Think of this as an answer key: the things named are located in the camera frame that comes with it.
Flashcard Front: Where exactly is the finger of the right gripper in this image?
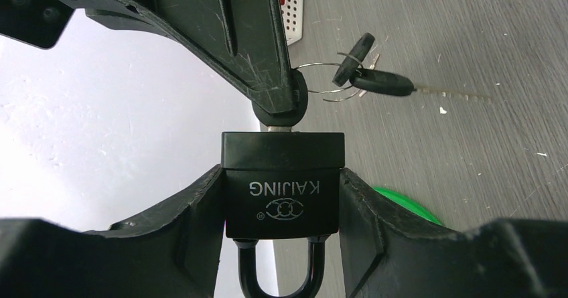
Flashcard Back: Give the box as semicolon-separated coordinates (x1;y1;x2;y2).
60;0;297;115

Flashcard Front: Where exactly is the white plastic basket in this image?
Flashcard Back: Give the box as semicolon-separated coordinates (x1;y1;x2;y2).
279;0;304;46

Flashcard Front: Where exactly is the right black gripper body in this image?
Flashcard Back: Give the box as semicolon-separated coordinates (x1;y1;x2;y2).
1;0;74;50

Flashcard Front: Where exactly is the green cable lock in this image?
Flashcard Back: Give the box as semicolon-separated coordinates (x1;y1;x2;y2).
373;186;443;226

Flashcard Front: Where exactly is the black key bunch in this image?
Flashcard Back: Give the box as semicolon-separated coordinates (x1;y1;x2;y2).
252;32;494;129

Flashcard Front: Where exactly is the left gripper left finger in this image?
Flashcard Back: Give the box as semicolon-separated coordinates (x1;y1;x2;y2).
1;166;224;297

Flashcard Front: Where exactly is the black padlock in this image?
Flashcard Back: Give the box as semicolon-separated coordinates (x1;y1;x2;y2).
221;132;345;297

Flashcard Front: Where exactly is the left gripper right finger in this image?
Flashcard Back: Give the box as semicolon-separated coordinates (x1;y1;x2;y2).
339;169;567;297

